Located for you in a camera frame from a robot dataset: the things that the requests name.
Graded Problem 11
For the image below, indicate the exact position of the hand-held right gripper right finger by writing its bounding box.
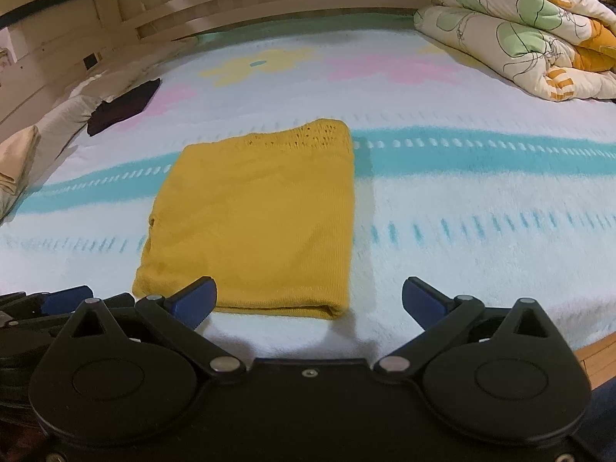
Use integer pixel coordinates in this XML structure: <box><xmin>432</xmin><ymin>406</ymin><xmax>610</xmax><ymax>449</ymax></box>
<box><xmin>373</xmin><ymin>276</ymin><xmax>560</xmax><ymax>376</ymax></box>

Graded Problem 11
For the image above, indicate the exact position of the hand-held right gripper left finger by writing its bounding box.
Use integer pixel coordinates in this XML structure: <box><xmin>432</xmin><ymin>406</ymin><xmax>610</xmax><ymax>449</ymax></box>
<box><xmin>57</xmin><ymin>276</ymin><xmax>247</xmax><ymax>376</ymax></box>

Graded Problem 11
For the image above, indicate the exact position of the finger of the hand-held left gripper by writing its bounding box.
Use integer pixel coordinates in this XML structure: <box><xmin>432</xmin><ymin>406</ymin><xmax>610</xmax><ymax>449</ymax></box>
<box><xmin>0</xmin><ymin>286</ymin><xmax>136</xmax><ymax>334</ymax></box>

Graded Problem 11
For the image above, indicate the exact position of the mustard yellow knit top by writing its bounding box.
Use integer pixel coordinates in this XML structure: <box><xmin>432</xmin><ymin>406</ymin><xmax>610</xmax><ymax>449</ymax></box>
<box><xmin>132</xmin><ymin>118</ymin><xmax>357</xmax><ymax>320</ymax></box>

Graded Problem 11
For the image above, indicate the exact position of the printed fleece blanket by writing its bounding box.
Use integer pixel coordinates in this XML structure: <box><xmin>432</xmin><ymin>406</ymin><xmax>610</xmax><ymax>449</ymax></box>
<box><xmin>0</xmin><ymin>26</ymin><xmax>616</xmax><ymax>350</ymax></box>

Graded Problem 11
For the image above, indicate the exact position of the beige pillow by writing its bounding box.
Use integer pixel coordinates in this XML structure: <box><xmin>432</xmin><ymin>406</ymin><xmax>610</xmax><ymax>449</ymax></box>
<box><xmin>0</xmin><ymin>125</ymin><xmax>42</xmax><ymax>224</ymax></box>

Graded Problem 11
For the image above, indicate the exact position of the dark cloth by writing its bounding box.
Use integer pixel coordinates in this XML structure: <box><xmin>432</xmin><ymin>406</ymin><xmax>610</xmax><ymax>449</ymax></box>
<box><xmin>87</xmin><ymin>78</ymin><xmax>161</xmax><ymax>137</ymax></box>

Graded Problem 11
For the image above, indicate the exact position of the floral quilt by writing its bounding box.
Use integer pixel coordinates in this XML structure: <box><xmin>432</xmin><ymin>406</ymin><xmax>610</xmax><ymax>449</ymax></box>
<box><xmin>413</xmin><ymin>0</ymin><xmax>616</xmax><ymax>103</ymax></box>

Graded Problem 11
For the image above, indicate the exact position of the black wall strip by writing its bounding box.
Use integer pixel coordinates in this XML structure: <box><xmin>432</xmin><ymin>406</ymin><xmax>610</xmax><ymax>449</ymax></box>
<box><xmin>0</xmin><ymin>0</ymin><xmax>95</xmax><ymax>28</ymax></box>

